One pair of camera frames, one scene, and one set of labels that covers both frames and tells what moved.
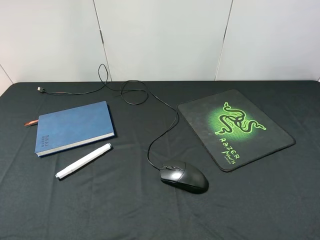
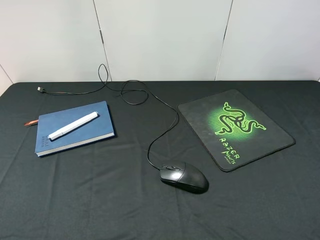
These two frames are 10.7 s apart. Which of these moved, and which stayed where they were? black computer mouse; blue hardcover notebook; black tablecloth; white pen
Moved: white pen
Stayed: blue hardcover notebook; black computer mouse; black tablecloth
